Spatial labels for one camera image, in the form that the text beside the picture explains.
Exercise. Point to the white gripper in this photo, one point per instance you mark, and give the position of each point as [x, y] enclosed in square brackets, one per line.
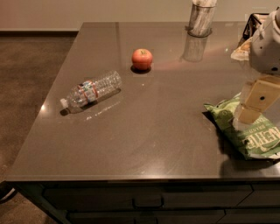
[266, 51]

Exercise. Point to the clear plastic water bottle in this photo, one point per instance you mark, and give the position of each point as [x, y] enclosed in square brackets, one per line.
[92, 90]

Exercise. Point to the green chip bag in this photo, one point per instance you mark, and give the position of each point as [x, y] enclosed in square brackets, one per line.
[261, 140]

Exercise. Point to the right dark cabinet drawer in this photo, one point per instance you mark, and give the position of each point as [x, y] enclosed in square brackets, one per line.
[263, 195]

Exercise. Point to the dark cabinet drawer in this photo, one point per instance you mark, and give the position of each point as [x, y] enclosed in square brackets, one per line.
[146, 197]
[263, 195]
[148, 217]

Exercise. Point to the red apple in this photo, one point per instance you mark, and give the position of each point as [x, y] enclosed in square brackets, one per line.
[141, 59]

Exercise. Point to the lower dark cabinet drawer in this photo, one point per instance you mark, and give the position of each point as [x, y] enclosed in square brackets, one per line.
[148, 217]

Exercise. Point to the dark cabinet drawer front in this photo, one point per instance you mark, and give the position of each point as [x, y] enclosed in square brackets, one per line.
[146, 197]

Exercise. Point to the black wire basket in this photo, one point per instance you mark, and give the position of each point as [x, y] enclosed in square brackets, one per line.
[254, 21]

